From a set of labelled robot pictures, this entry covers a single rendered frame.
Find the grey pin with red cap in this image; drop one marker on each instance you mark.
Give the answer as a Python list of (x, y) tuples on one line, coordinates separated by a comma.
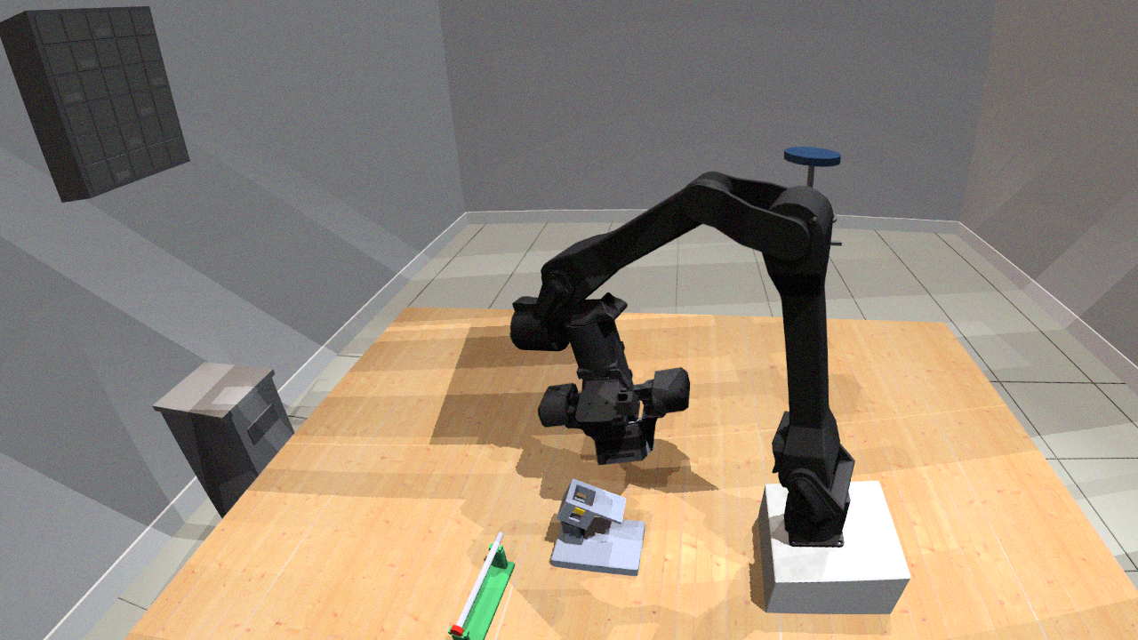
[(458, 629)]

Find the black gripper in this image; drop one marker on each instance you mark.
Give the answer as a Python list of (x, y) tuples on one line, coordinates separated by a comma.
[(668, 392)]

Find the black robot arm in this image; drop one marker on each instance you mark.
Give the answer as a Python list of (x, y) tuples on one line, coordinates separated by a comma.
[(792, 227)]

